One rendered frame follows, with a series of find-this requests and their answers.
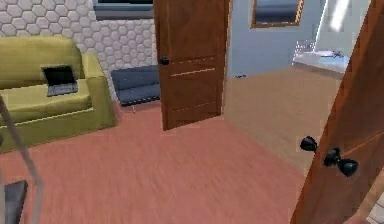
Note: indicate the dark grey flat panel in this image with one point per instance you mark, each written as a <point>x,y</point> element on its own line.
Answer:
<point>14,201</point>

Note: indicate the black laptop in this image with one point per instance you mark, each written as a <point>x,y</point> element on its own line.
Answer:
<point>60,81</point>

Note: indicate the brown wooden room door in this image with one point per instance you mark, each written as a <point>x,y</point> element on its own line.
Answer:
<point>191,63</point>
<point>350,140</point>

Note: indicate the olive green sofa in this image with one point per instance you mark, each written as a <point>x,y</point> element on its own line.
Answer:
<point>50,103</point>

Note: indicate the dark framed window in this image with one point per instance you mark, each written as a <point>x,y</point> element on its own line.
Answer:
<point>123,9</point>

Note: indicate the grey metal frame stand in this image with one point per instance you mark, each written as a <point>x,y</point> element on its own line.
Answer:
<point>23,153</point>

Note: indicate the black double door knob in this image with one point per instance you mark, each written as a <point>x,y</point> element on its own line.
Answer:
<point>333,158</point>

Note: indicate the black round door knob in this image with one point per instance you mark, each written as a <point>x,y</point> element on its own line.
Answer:
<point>164,60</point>

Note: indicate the wood framed wall picture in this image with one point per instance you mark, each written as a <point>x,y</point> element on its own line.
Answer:
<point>277,12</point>

